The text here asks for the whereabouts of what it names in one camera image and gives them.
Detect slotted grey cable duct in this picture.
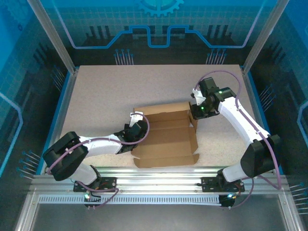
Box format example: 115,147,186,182
37,194,223,205

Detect aluminium mounting rail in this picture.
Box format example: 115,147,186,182
28,165,289,196

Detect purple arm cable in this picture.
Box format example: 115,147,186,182
46,113,151,209
194,70,282,209

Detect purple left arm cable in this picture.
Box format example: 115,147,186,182
46,113,151,209

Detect aluminium frame post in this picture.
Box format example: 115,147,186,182
26,0,80,74
242,0,291,74

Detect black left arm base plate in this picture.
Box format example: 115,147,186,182
73,176,118,193

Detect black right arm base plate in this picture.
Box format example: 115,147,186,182
201,176,246,193

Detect grey metal panel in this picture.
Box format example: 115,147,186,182
31,204,289,231

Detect brown cardboard paper box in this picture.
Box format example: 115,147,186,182
131,101,200,168

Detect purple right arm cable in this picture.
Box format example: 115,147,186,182
194,70,282,209

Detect aluminium side rail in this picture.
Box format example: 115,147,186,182
39,67,80,175
242,67,284,175

